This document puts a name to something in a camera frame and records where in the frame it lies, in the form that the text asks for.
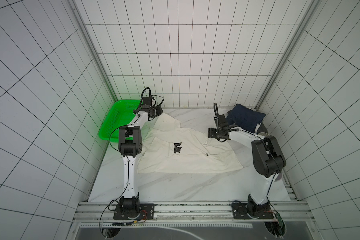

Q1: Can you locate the white t shirt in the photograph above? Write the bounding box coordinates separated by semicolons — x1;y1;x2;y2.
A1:
138;114;243;174

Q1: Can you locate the green plastic basket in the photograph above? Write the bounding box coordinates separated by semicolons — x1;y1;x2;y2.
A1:
99;100;140;143

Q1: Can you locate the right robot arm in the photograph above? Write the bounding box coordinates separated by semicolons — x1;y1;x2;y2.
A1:
208;115;286;219

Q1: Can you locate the folded navy t shirt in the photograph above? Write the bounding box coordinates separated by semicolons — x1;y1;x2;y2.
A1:
226;104;266;133

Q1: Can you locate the aluminium mounting rail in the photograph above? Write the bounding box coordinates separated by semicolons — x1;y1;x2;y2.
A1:
73;201;314;228

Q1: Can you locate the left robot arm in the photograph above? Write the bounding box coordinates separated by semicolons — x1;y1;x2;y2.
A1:
118;96;163;214

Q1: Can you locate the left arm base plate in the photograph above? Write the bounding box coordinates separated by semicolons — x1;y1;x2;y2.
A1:
113;204;155;221

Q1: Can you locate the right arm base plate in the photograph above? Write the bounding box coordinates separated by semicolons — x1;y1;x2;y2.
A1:
231;201;274;220

